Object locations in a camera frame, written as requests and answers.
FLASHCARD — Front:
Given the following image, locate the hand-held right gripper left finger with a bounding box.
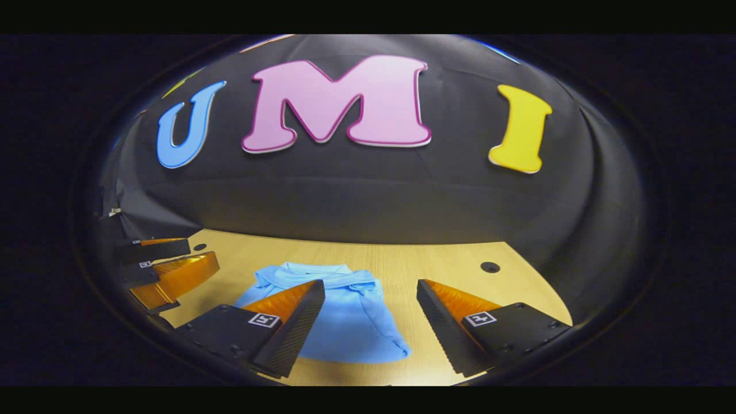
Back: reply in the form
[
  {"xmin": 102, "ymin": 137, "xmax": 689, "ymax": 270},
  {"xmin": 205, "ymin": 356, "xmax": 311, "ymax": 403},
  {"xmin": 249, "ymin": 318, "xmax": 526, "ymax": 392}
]
[{"xmin": 174, "ymin": 279, "xmax": 326, "ymax": 380}]

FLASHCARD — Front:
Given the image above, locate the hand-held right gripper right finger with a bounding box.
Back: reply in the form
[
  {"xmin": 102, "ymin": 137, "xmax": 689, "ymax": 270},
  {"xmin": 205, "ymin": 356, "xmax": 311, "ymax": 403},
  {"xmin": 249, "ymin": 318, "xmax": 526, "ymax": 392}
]
[{"xmin": 416, "ymin": 279, "xmax": 573, "ymax": 379}]

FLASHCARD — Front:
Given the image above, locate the light blue T-shirt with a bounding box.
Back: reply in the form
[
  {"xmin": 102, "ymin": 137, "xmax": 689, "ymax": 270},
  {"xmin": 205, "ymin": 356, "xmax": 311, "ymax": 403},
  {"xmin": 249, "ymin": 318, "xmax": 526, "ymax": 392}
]
[{"xmin": 233, "ymin": 262, "xmax": 412, "ymax": 364}]

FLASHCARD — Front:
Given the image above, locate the black backdrop cloth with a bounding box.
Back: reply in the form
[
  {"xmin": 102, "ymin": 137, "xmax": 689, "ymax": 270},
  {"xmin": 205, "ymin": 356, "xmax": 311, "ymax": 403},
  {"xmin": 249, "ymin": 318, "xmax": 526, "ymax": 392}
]
[{"xmin": 95, "ymin": 34, "xmax": 650, "ymax": 311}]

